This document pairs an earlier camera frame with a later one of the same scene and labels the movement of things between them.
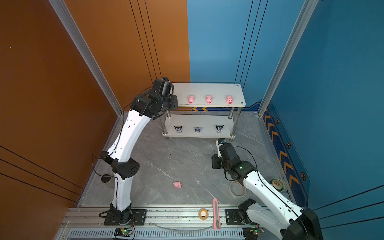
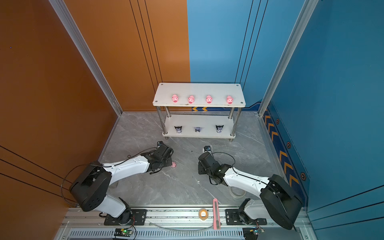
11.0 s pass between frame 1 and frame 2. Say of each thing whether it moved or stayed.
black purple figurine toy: stayed
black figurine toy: stayed
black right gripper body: moved
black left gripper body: moved
